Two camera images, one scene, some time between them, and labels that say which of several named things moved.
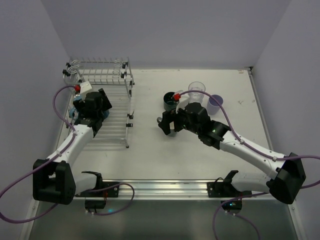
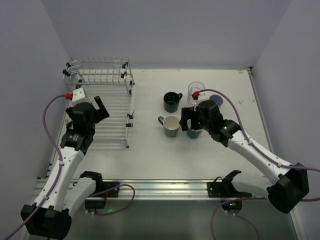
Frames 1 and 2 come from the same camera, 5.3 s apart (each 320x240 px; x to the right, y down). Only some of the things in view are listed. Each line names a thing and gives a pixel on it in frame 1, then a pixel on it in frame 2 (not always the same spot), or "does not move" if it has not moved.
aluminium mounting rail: (165, 190) does not move
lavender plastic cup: (213, 107) does not move
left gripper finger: (105, 99) to (102, 113)
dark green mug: (169, 103) does not move
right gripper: (172, 121) to (191, 119)
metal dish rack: (113, 75) does not move
